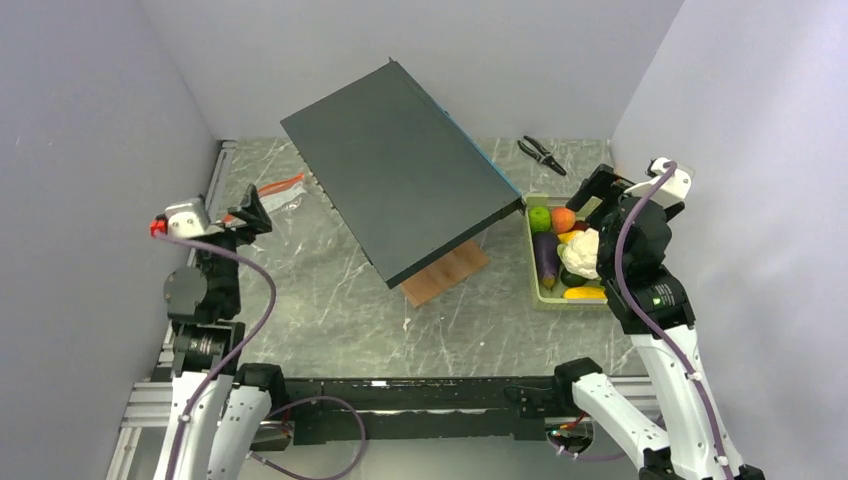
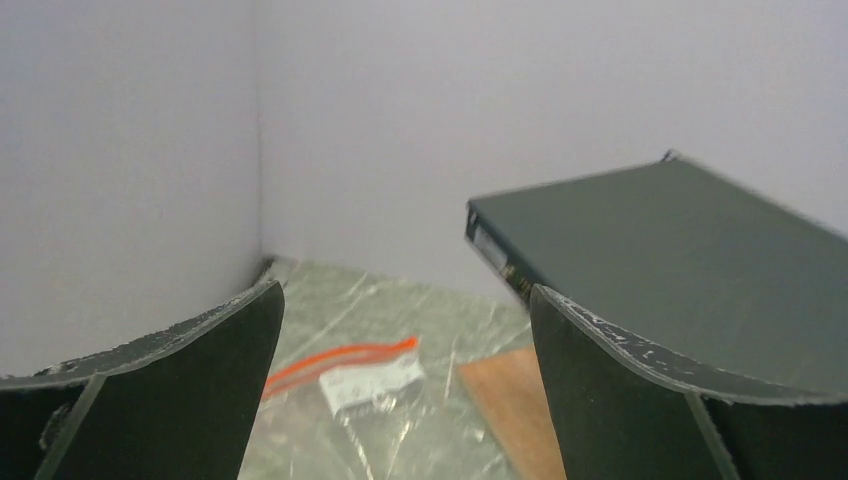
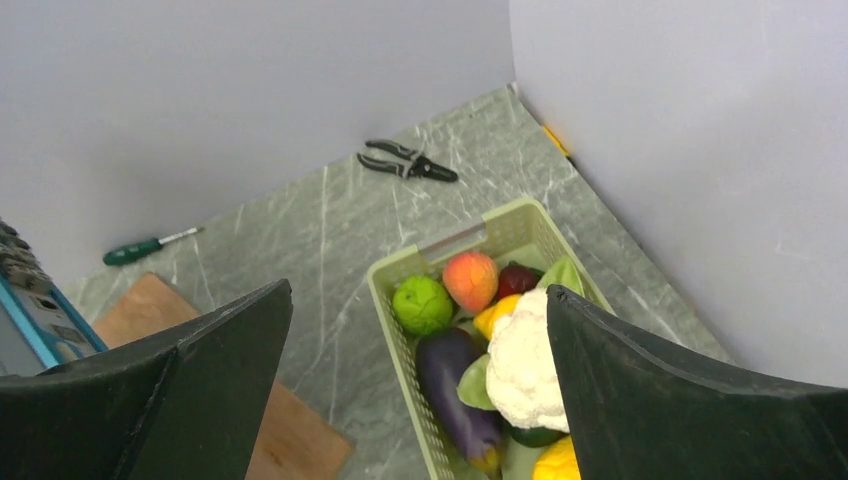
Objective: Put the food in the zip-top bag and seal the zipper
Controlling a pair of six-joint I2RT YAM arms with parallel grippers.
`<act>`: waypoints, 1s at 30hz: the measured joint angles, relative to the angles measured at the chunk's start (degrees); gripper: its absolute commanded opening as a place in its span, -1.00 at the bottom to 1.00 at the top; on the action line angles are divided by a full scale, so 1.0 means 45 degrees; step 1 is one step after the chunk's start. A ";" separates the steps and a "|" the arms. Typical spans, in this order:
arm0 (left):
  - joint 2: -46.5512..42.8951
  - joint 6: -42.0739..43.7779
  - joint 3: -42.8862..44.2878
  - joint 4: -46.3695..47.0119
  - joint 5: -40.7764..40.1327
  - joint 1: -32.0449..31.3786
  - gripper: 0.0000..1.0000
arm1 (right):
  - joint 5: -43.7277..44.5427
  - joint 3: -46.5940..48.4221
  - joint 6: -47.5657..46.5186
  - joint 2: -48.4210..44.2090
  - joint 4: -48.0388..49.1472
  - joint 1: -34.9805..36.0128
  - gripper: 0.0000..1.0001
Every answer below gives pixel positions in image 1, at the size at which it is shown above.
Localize clear zip top bag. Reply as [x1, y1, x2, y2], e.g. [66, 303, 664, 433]
[235, 173, 306, 224]

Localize light green plastic basket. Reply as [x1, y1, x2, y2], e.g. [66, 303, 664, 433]
[523, 192, 614, 313]

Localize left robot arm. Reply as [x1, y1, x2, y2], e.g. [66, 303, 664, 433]
[150, 185, 288, 479]

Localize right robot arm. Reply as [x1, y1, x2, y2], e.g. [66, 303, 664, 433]
[550, 158, 765, 479]

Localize orange fruit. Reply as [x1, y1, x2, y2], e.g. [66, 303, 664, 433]
[550, 207, 577, 234]

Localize yellow pepper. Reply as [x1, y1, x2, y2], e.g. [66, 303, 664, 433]
[557, 230, 584, 244]

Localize black pliers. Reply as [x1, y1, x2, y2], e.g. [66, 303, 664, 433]
[516, 135, 567, 177]

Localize green lime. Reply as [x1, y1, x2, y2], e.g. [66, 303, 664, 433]
[526, 206, 552, 233]

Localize white cauliflower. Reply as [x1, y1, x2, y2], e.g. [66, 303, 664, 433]
[558, 229, 600, 280]

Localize purple eggplant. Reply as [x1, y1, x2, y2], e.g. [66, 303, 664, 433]
[531, 232, 561, 290]

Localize dark green cucumber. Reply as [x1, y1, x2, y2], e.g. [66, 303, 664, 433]
[560, 269, 589, 289]

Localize yellow corn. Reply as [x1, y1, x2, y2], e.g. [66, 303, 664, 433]
[562, 286, 607, 301]

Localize wooden base board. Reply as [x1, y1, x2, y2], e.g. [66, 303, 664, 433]
[400, 240, 489, 308]

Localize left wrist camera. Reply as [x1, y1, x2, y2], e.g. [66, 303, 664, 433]
[149, 197, 212, 239]

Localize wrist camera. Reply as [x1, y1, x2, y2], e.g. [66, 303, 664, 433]
[149, 197, 212, 239]
[625, 157, 693, 207]

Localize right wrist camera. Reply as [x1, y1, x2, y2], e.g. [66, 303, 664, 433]
[625, 157, 693, 207]

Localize dark grey network switch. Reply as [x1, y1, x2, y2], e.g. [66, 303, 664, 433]
[280, 60, 522, 288]

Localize aluminium frame profile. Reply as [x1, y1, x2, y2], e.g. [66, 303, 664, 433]
[106, 140, 237, 479]

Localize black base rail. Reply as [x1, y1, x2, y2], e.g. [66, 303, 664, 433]
[260, 375, 582, 450]

